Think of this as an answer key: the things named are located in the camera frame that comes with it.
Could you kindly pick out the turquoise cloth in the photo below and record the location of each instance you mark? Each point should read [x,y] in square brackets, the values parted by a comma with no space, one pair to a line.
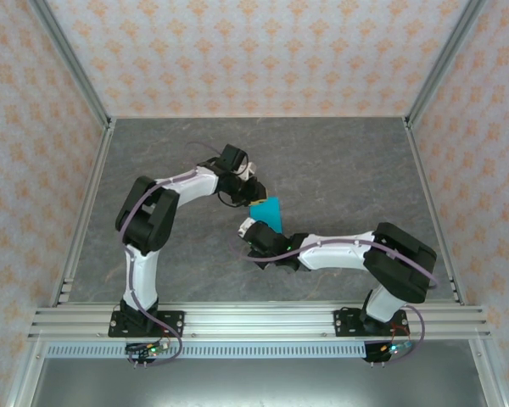
[267,210]

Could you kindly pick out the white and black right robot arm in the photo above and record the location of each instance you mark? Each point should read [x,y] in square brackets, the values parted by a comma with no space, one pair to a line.
[335,256]

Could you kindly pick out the grey metal panel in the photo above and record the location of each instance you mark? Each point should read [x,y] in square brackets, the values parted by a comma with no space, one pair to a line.
[254,381]

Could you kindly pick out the small circuit board with LED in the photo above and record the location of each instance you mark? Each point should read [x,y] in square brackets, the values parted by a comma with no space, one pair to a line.
[394,348]
[152,349]

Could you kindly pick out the long aluminium mounting rail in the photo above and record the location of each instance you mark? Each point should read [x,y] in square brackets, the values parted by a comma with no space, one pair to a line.
[258,320]

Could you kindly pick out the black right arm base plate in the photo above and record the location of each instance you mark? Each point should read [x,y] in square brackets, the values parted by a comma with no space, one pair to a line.
[343,324]

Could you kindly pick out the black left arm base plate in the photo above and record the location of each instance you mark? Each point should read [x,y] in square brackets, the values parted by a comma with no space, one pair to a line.
[174,324]

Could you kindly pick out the aluminium side rail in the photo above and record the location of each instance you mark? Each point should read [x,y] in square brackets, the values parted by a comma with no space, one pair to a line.
[84,212]
[423,169]

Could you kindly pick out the aluminium frame post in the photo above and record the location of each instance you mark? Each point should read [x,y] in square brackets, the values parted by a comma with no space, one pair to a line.
[73,63]
[442,63]

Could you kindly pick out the short aluminium frame leg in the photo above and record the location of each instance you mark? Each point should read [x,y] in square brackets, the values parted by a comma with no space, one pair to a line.
[488,373]
[25,373]

